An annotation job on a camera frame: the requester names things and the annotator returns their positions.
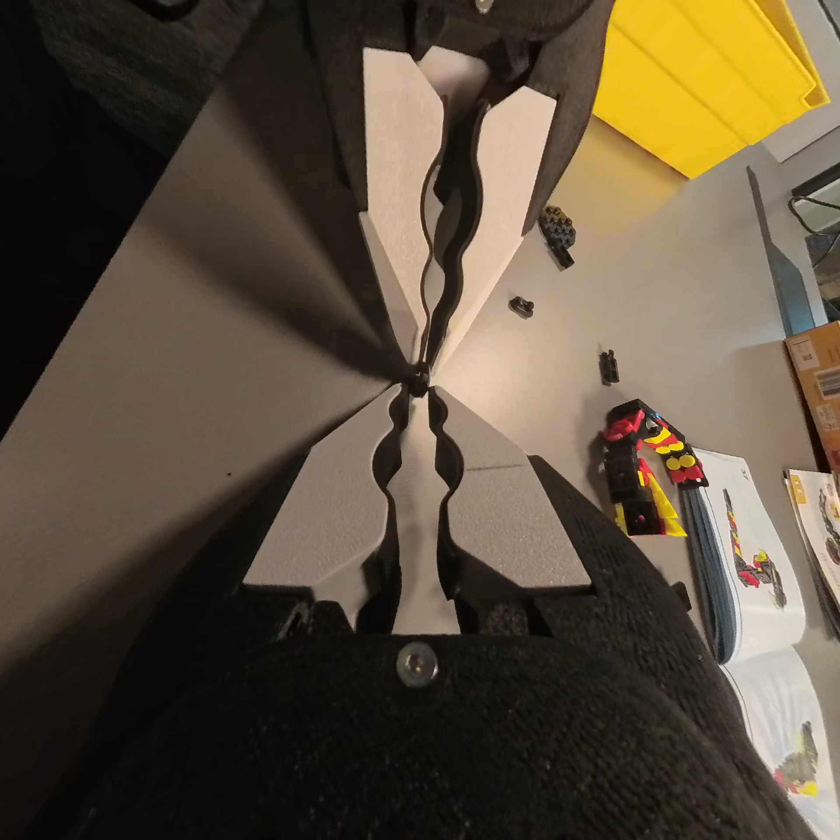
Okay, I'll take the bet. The person's left forearm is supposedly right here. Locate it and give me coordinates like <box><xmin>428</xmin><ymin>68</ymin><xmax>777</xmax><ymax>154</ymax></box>
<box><xmin>29</xmin><ymin>0</ymin><xmax>263</xmax><ymax>155</ymax></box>

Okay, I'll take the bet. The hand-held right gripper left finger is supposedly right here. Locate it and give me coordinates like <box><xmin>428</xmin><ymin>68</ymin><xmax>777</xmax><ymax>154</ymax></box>
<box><xmin>242</xmin><ymin>385</ymin><xmax>413</xmax><ymax>634</ymax></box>

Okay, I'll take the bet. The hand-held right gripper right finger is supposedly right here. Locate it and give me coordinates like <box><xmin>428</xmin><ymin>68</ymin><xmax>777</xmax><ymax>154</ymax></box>
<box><xmin>428</xmin><ymin>386</ymin><xmax>593</xmax><ymax>634</ymax></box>

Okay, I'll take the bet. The red yellow toy brick arm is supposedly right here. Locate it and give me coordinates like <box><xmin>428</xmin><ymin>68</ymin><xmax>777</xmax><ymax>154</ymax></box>
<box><xmin>600</xmin><ymin>398</ymin><xmax>711</xmax><ymax>540</ymax></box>

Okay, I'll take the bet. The yellow plastic bin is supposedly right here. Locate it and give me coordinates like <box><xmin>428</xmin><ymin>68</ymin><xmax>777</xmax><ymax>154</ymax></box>
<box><xmin>591</xmin><ymin>0</ymin><xmax>831</xmax><ymax>179</ymax></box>

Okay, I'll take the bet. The open instruction booklet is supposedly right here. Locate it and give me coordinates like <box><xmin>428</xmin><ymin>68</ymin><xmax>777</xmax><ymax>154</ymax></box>
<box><xmin>679</xmin><ymin>448</ymin><xmax>840</xmax><ymax>840</ymax></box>

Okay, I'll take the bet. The round black toy brick plate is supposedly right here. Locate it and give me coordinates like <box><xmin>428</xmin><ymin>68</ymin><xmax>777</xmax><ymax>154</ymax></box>
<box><xmin>538</xmin><ymin>205</ymin><xmax>578</xmax><ymax>270</ymax></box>

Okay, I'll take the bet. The closed instruction booklet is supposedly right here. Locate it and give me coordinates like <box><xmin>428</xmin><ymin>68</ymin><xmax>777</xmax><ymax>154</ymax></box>
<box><xmin>782</xmin><ymin>467</ymin><xmax>840</xmax><ymax>641</ymax></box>

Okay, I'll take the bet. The open cardboard box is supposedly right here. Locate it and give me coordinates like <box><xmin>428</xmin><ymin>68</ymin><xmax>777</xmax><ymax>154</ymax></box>
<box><xmin>784</xmin><ymin>320</ymin><xmax>840</xmax><ymax>470</ymax></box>

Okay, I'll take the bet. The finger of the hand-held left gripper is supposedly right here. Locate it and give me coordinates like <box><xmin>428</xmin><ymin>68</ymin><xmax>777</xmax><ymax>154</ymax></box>
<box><xmin>357</xmin><ymin>46</ymin><xmax>450</xmax><ymax>368</ymax></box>
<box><xmin>425</xmin><ymin>88</ymin><xmax>560</xmax><ymax>370</ymax></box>

